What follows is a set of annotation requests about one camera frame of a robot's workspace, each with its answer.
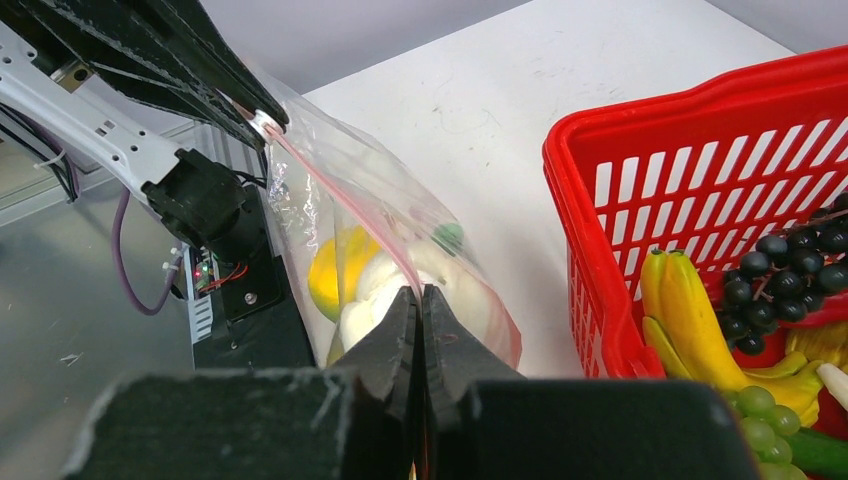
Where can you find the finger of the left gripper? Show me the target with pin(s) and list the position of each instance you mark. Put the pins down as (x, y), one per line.
(168, 55)

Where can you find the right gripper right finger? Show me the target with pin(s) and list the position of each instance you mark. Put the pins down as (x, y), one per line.
(484, 420)

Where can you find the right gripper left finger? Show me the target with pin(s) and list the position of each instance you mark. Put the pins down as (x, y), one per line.
(353, 420)

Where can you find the clear zip top bag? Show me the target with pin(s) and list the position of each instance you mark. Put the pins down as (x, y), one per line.
(325, 175)

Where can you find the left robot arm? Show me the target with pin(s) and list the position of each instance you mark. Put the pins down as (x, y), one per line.
(198, 200)

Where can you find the yellow corn cob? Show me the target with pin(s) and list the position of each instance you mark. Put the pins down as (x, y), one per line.
(680, 324)

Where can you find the green grape bunch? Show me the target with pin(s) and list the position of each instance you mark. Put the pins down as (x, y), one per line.
(766, 427)

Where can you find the dark purple grape bunch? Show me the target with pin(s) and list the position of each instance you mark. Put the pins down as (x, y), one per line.
(785, 279)

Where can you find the small dark cucumber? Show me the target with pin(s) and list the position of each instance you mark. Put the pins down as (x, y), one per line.
(819, 454)

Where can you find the red plastic basket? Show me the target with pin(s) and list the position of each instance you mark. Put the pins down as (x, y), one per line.
(707, 170)

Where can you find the white garlic bulb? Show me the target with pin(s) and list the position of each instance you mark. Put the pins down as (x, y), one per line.
(835, 380)

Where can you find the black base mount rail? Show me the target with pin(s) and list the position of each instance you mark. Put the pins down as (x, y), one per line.
(243, 316)

